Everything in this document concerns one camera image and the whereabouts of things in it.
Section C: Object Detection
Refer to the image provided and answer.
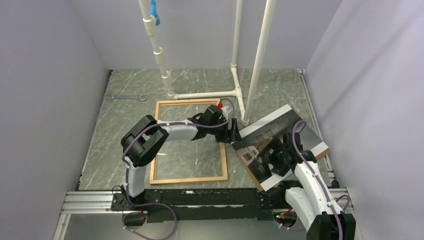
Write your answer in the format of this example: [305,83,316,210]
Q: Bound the purple cable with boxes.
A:
[273,120,352,240]
[121,97,237,240]

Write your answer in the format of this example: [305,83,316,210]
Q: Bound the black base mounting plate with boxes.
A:
[110,188,290,223]

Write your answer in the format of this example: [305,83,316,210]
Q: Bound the white PVC pipe stand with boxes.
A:
[138,0,277,127]

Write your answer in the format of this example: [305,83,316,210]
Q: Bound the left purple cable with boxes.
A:
[121,97,237,240]

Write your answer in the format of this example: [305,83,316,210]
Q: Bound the grey metal wrench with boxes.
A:
[104,94,147,102]

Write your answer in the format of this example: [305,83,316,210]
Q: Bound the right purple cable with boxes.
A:
[273,120,352,240]

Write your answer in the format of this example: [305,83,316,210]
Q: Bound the glossy photo board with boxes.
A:
[230,104,330,192]

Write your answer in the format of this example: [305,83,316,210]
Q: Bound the aluminium rail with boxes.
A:
[52,188,364,240]

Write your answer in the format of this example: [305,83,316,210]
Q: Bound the blue nozzle on pipe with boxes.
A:
[150,0,161,26]

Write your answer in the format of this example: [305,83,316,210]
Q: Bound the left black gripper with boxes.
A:
[208,118,243,144]

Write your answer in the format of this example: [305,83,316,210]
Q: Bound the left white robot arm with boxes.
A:
[120,103,242,210]

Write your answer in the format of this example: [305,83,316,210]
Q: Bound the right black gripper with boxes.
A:
[257,136,290,177]

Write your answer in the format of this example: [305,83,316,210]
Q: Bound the wooden picture frame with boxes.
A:
[149,98,229,185]

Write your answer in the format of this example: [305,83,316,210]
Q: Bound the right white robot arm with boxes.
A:
[264,132,357,240]

